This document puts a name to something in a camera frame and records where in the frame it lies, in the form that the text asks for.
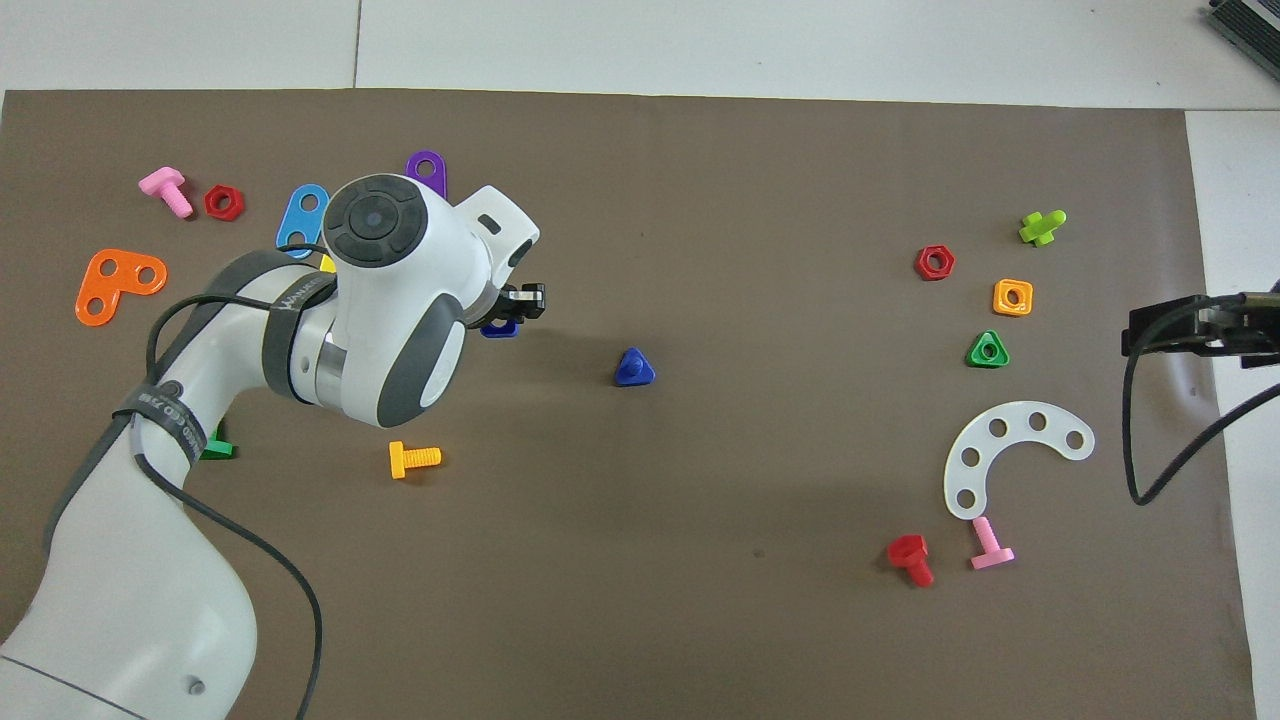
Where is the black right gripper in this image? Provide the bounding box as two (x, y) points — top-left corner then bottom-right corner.
(1126, 292), (1280, 371)

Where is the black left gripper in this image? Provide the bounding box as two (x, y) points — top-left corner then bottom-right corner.
(495, 283), (548, 321)

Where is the blue triangle-head screw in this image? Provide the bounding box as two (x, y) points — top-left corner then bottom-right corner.
(613, 346), (657, 388)

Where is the orange plastic screw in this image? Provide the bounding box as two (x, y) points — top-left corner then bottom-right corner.
(388, 440), (443, 481)

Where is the lime cross-head screw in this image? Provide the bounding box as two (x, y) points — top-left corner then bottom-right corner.
(1017, 209), (1068, 248)

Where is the green triangle nut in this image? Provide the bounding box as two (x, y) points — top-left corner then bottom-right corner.
(965, 329), (1012, 369)

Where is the pink plastic screw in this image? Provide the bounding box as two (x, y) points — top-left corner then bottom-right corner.
(969, 515), (1016, 572)
(138, 166), (195, 220)

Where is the red plastic screw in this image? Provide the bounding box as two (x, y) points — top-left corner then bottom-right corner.
(886, 534), (936, 589)

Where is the purple four-hole strip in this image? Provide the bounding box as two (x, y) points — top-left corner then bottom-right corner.
(405, 150), (448, 201)

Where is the white curved perforated strip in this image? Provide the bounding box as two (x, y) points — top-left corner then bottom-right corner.
(943, 401), (1097, 522)

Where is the blue two-hole strip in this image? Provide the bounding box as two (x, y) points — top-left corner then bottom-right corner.
(275, 183), (331, 261)

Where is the grey ribbed device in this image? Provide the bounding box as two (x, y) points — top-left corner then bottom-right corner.
(1205, 0), (1280, 76)

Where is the brown table mat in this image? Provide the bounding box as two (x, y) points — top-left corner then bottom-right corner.
(0, 88), (1259, 720)

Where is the orange heart-shaped plate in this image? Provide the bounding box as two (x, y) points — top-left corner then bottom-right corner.
(75, 248), (169, 328)

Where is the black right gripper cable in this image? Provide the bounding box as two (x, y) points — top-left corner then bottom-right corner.
(1124, 290), (1280, 506)

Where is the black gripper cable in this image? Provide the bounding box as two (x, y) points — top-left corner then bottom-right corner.
(112, 240), (326, 720)
(1124, 290), (1280, 506)

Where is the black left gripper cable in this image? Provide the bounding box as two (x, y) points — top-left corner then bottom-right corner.
(112, 240), (326, 720)

